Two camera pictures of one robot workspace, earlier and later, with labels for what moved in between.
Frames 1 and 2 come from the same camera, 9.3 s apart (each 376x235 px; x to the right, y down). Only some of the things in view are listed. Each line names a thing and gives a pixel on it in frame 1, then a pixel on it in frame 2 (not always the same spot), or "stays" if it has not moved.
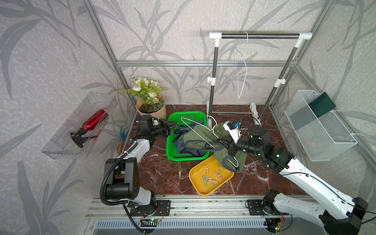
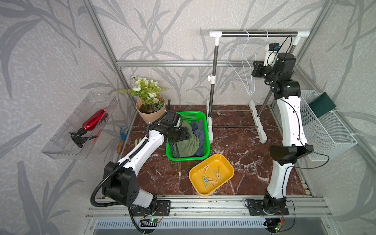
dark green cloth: x=322 y=105 stays
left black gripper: x=165 y=126 to x=184 y=134
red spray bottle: x=78 y=136 stays
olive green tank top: x=202 y=137 to x=189 y=147
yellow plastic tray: x=208 y=175 stays
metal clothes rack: x=218 y=35 stays
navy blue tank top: x=179 y=143 to x=198 y=129
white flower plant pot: x=150 y=101 stays
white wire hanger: x=212 y=129 to x=255 y=60
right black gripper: x=230 y=146 to x=259 y=65
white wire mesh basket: x=322 y=138 stays
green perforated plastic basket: x=184 y=118 stays
